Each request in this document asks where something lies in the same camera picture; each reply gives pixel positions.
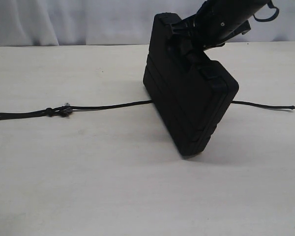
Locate black plastic carry case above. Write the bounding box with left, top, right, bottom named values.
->
left=143, top=13, right=239, bottom=157

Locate black braided rope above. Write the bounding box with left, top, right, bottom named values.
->
left=0, top=99, right=295, bottom=122

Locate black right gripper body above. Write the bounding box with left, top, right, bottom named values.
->
left=171, top=0, right=251, bottom=51

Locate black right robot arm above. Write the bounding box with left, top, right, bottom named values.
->
left=167, top=0, right=279, bottom=51

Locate white backdrop curtain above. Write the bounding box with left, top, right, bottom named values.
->
left=0, top=0, right=295, bottom=46

